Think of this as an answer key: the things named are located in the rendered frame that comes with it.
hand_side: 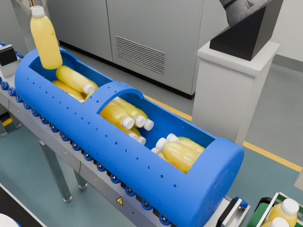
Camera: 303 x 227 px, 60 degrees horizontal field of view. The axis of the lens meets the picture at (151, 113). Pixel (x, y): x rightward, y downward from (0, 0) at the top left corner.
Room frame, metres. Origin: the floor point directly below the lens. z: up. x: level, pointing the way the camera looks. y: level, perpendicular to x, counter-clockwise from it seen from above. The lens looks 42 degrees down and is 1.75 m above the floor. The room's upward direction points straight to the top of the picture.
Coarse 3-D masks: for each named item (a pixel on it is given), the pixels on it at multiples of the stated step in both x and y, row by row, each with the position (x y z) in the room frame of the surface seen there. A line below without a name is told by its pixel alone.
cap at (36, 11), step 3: (33, 6) 0.81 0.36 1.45; (36, 6) 0.81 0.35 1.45; (39, 6) 0.81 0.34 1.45; (33, 9) 0.78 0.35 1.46; (36, 9) 0.79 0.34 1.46; (39, 9) 0.79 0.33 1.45; (42, 9) 0.80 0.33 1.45; (33, 12) 0.78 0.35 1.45; (36, 12) 0.78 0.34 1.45; (39, 12) 0.79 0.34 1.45; (42, 12) 0.80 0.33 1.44; (36, 15) 0.78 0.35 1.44
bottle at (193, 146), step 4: (176, 140) 0.56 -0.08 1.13; (180, 140) 0.55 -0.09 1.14; (184, 140) 0.55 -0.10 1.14; (188, 140) 0.55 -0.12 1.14; (184, 144) 0.53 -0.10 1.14; (188, 144) 0.53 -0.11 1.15; (192, 144) 0.53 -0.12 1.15; (196, 144) 0.53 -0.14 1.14; (192, 148) 0.51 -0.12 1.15; (196, 148) 0.51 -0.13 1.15; (200, 148) 0.51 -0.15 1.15; (204, 148) 0.52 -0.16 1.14; (196, 152) 0.50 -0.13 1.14; (200, 152) 0.50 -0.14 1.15
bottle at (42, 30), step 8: (32, 16) 0.79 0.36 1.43; (40, 16) 0.79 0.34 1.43; (32, 24) 0.78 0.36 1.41; (40, 24) 0.77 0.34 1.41; (48, 24) 0.79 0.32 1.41; (32, 32) 0.77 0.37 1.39; (40, 32) 0.77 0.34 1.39; (48, 32) 0.78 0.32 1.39; (40, 40) 0.77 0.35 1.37; (48, 40) 0.77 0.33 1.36; (56, 40) 0.80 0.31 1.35; (40, 48) 0.77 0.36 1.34; (48, 48) 0.77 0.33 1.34; (56, 48) 0.79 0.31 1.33; (40, 56) 0.77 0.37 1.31; (48, 56) 0.76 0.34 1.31; (56, 56) 0.78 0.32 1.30; (48, 64) 0.76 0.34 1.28; (56, 64) 0.77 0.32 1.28
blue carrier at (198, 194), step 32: (32, 64) 0.94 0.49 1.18; (64, 64) 1.04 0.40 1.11; (32, 96) 0.78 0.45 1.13; (64, 96) 0.70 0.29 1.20; (96, 96) 0.66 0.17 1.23; (128, 96) 0.83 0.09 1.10; (64, 128) 0.64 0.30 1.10; (96, 128) 0.56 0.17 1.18; (160, 128) 0.70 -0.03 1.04; (192, 128) 0.62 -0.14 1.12; (96, 160) 0.54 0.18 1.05; (128, 160) 0.46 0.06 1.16; (160, 160) 0.42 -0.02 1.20; (224, 160) 0.40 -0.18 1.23; (160, 192) 0.37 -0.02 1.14; (192, 192) 0.34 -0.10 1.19; (224, 192) 0.44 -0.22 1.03; (192, 224) 0.30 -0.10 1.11
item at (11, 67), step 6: (0, 48) 1.25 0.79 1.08; (6, 48) 1.26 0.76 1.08; (12, 48) 1.27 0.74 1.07; (0, 54) 1.21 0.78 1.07; (6, 54) 1.24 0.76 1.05; (12, 54) 1.26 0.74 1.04; (0, 60) 1.21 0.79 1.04; (6, 60) 1.23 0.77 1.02; (12, 60) 1.25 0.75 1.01; (0, 66) 1.21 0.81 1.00; (6, 66) 1.23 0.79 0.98; (12, 66) 1.25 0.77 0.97; (6, 72) 1.22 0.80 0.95; (12, 72) 1.24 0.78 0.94
